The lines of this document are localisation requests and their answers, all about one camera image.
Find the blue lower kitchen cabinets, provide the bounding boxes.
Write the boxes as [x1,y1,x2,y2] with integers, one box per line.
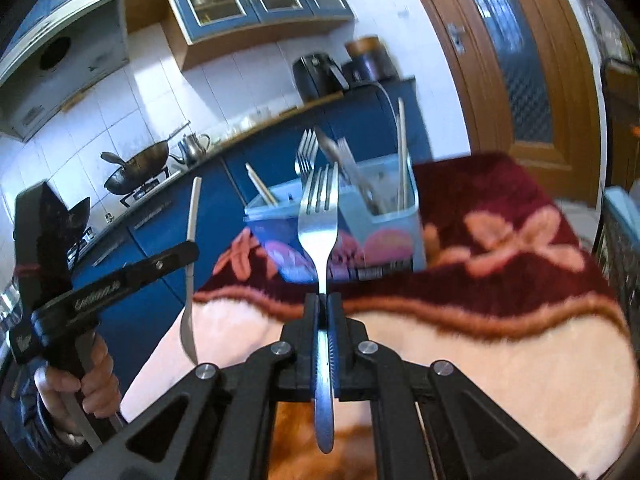
[69,77,434,386]

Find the pink and maroon fleece blanket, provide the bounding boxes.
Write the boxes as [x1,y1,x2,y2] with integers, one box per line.
[122,153,639,479]

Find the white power cord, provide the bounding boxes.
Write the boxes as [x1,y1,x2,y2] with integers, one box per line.
[357,80,402,126]

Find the steel spoon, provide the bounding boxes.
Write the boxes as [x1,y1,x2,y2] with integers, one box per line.
[180,177,202,366]

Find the steel kettle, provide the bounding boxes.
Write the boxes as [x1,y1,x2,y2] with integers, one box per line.
[169,133,212,167]

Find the steel fork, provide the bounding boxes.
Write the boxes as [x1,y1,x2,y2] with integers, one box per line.
[297,165,340,454]
[294,130,319,184]

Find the blue upper wall cabinet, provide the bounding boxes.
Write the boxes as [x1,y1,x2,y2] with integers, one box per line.
[163,0,354,70]

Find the wooden door with glass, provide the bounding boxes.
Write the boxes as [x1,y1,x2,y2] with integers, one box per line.
[421,0,601,207]

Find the black wok on stove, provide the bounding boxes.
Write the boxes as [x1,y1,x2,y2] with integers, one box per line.
[100,122,191,196]

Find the left hand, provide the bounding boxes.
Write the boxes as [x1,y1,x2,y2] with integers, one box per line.
[35,335,122,436]

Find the light blue utensil holder box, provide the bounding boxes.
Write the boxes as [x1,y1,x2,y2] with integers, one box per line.
[245,154,426,284]

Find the black air fryer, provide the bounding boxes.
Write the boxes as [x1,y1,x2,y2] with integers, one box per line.
[292,52,349,103]

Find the steel door handle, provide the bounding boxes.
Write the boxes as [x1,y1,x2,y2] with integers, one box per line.
[446,23,466,54]

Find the gas stove burner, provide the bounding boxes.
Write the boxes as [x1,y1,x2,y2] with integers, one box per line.
[119,166,169,208]

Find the grey range hood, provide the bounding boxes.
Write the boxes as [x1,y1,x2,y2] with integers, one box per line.
[1,0,129,143]

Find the black wire rack cart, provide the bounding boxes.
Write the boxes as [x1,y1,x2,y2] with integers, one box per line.
[591,54,640,340]

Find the wooden chopstick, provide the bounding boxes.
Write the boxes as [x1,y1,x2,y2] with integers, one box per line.
[245,162,279,207]
[397,98,408,211]

